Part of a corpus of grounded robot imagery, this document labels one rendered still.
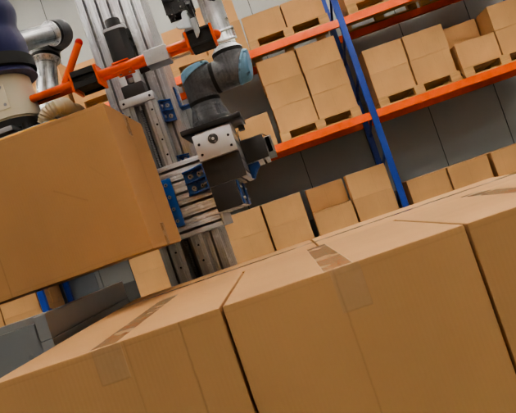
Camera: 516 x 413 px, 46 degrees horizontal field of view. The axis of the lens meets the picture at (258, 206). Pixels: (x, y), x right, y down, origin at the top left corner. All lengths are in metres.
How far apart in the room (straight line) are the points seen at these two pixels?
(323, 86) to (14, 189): 7.58
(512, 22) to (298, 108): 3.24
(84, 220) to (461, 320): 1.00
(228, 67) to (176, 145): 0.40
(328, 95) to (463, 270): 8.07
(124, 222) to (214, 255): 0.85
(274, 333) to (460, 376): 0.29
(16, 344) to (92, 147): 0.51
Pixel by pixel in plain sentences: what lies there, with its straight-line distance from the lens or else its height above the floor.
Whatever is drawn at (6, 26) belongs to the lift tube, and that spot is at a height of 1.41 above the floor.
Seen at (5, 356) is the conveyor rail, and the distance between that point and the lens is 1.58.
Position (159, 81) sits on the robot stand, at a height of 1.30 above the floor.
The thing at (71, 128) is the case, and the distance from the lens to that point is 1.67.
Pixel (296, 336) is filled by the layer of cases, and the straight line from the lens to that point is 0.98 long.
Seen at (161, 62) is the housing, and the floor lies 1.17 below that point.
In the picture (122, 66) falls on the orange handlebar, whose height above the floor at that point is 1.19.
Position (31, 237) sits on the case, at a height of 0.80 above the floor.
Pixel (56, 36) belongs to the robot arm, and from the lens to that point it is 2.53.
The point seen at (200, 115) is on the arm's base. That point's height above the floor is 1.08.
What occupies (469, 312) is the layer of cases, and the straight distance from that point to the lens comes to 1.01.
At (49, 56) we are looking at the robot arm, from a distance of 2.62.
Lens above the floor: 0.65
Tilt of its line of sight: 1 degrees up
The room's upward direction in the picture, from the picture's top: 19 degrees counter-clockwise
